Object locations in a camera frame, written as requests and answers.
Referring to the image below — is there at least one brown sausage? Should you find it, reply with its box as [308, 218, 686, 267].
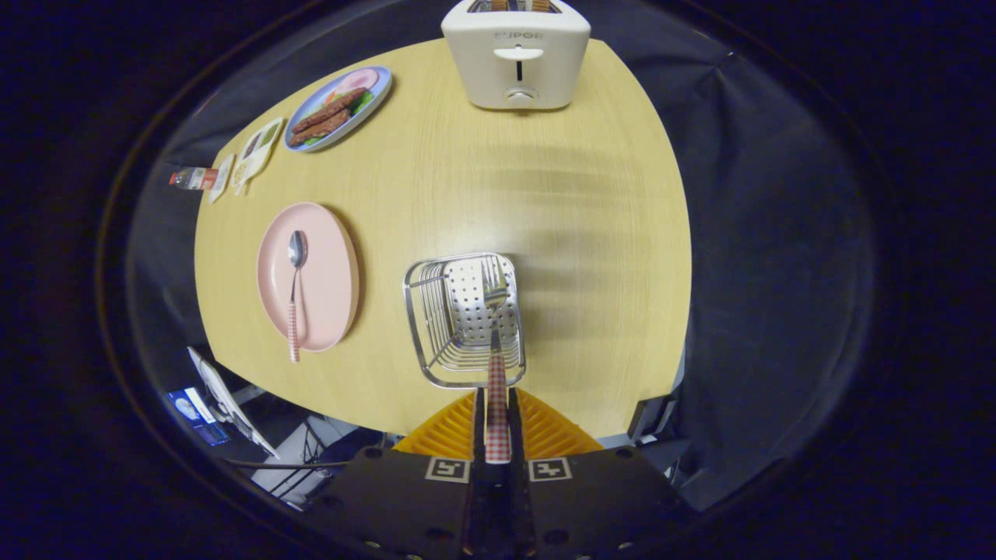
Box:
[292, 88, 366, 133]
[289, 109, 351, 146]

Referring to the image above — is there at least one pink ham slice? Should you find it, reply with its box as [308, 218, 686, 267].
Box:
[336, 68, 380, 96]

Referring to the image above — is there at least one lit laptop screen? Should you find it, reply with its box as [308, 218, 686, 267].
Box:
[167, 387, 230, 446]

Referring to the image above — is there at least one white divided condiment tray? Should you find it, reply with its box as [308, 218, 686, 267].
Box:
[230, 117, 284, 195]

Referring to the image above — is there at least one dark cable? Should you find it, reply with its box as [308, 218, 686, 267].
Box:
[226, 459, 351, 472]

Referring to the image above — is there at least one blue plate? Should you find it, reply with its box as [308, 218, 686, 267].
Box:
[283, 65, 393, 152]

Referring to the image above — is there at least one white square coaster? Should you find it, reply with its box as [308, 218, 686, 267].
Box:
[209, 154, 234, 205]

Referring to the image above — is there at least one pink plate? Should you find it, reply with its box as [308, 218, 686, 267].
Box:
[257, 202, 360, 352]

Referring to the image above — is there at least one spoon with red checked handle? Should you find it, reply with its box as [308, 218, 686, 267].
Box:
[286, 230, 309, 363]

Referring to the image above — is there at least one perforated metal basket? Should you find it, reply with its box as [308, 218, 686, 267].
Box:
[403, 253, 527, 390]

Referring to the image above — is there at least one white stand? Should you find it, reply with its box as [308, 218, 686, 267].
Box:
[187, 346, 281, 460]

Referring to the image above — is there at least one small black box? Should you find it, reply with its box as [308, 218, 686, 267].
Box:
[626, 395, 662, 444]

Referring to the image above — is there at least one white toaster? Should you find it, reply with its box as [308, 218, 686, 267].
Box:
[440, 0, 592, 110]

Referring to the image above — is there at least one fork with red checked handle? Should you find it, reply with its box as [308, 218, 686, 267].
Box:
[482, 261, 513, 465]

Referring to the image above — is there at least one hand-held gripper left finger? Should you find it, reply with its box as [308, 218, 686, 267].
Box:
[303, 389, 489, 560]

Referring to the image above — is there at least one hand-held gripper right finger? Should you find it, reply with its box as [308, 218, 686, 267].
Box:
[507, 387, 689, 560]

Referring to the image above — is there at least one clear water bottle red label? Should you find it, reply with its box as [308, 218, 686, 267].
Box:
[169, 167, 220, 191]

